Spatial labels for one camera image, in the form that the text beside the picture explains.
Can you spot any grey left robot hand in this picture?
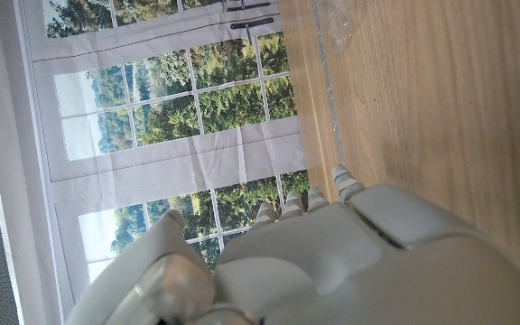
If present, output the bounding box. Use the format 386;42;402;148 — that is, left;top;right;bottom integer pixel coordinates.
63;164;520;325

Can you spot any clear plastic wrap sheet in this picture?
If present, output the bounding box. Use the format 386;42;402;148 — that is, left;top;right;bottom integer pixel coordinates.
318;0;363;55

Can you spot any grey tape outline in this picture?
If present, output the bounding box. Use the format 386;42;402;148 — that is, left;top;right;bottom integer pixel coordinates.
311;0;346;167

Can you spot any printed window forest backdrop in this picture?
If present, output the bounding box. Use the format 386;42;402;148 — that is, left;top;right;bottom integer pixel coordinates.
15;0;311;312

